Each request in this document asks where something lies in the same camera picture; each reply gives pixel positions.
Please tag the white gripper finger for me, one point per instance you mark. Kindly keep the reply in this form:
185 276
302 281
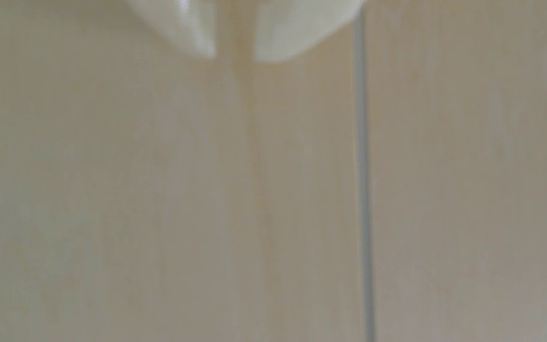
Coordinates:
292 23
183 21

